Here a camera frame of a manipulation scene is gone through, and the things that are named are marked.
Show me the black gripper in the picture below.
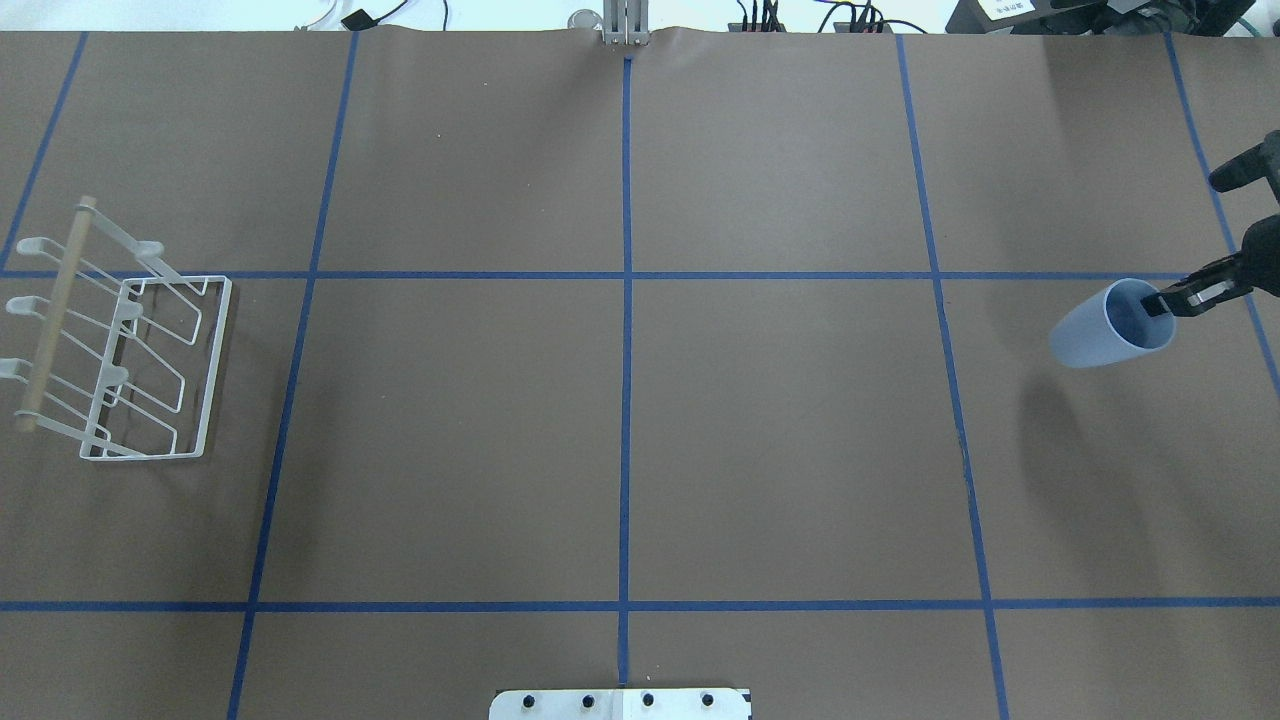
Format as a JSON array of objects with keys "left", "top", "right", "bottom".
[{"left": 1140, "top": 214, "right": 1280, "bottom": 318}]

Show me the light blue plastic cup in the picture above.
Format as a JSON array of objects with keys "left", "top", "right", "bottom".
[{"left": 1050, "top": 278, "right": 1178, "bottom": 369}]

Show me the aluminium frame post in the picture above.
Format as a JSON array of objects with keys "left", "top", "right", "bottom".
[{"left": 600, "top": 0, "right": 652, "bottom": 47}]

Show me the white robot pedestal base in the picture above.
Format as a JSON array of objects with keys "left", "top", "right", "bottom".
[{"left": 488, "top": 687, "right": 754, "bottom": 719}]

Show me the white wire cup holder rack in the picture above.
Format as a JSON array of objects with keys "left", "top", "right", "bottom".
[{"left": 3, "top": 195, "right": 236, "bottom": 462}]

